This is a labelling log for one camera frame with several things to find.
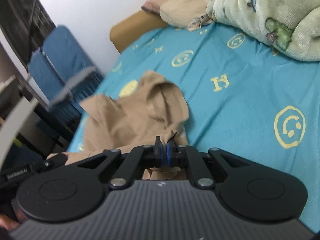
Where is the dark window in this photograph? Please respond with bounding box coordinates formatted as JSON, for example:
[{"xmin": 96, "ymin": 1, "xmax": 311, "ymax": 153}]
[{"xmin": 1, "ymin": 0, "xmax": 56, "ymax": 69}]

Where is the green fleece blanket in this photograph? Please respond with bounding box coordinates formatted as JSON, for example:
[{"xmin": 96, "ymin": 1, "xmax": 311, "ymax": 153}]
[{"xmin": 207, "ymin": 0, "xmax": 319, "ymax": 62}]

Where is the white dark desk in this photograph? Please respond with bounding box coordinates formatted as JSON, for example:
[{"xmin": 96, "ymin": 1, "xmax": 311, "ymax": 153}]
[{"xmin": 1, "ymin": 75, "xmax": 74, "ymax": 165}]

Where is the blue covered chair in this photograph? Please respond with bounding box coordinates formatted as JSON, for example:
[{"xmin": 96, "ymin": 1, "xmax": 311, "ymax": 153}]
[{"xmin": 28, "ymin": 25, "xmax": 104, "ymax": 125}]

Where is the beige patchwork pillow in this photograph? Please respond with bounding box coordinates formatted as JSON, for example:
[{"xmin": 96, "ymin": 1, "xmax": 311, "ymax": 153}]
[{"xmin": 142, "ymin": 0, "xmax": 213, "ymax": 31}]

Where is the tan khaki garment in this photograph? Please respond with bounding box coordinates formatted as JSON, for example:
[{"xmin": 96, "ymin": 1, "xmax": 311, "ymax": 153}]
[{"xmin": 65, "ymin": 70, "xmax": 189, "ymax": 165}]

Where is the teal patterned bed sheet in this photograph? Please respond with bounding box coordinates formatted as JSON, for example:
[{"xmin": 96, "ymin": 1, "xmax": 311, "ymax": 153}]
[{"xmin": 67, "ymin": 21, "xmax": 320, "ymax": 234}]

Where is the mustard yellow headboard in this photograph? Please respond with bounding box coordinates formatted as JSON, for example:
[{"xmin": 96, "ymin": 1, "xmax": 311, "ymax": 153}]
[{"xmin": 110, "ymin": 10, "xmax": 168, "ymax": 53}]

